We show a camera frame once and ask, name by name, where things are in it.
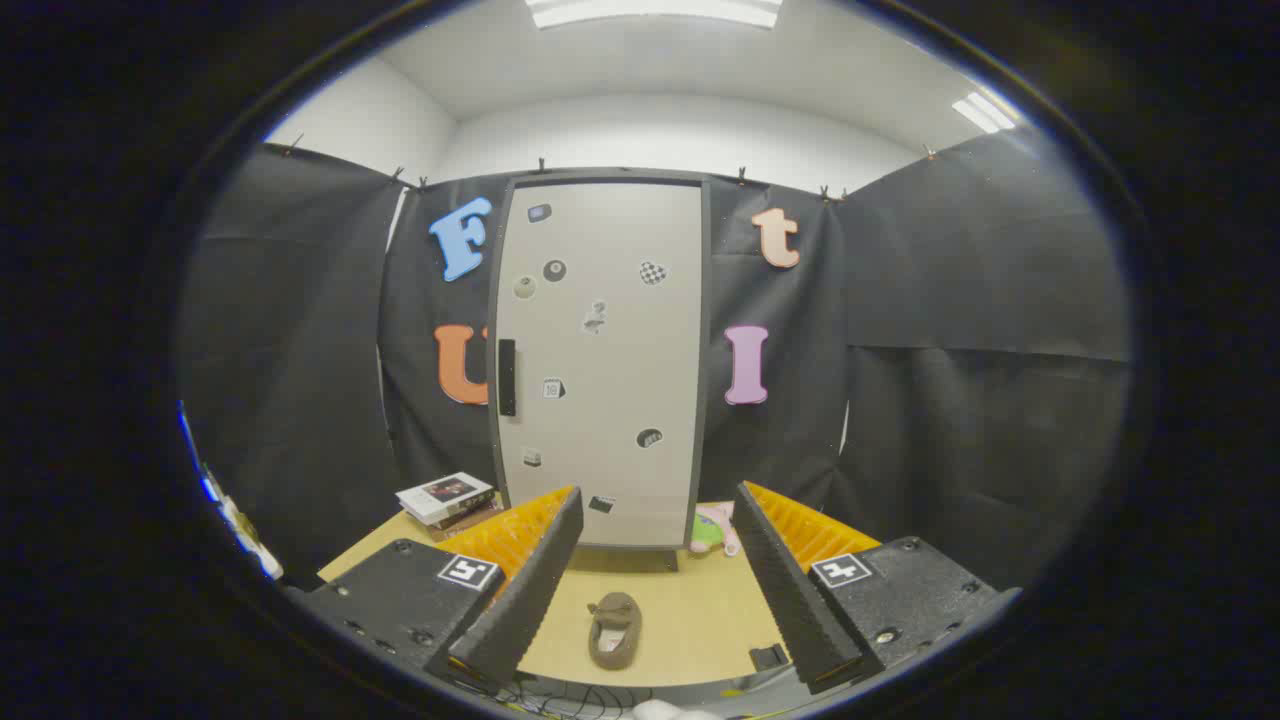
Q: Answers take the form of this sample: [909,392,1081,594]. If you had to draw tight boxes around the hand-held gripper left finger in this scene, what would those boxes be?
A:
[285,485,585,696]

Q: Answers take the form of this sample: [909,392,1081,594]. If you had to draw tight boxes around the long ceiling light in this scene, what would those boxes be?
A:
[525,0,783,29]

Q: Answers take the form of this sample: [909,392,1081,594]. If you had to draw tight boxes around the brown fuzzy shoe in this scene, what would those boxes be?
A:
[587,592,643,671]

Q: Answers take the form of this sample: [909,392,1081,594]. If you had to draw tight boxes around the small ceiling light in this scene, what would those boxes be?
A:
[952,92,1016,133]

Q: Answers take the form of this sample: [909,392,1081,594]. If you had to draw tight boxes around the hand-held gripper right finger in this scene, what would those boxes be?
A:
[733,480,1023,696]

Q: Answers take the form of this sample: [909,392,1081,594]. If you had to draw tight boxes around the grey shoe cabinet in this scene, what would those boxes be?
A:
[487,168,713,573]

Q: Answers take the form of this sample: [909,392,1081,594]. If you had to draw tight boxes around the brown book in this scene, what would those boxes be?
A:
[428,505,503,543]

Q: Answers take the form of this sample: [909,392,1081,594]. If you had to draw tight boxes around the pink and green plush toy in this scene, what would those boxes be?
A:
[690,503,743,557]

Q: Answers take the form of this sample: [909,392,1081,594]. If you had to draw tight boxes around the black cables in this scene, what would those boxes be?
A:
[495,675,641,719]

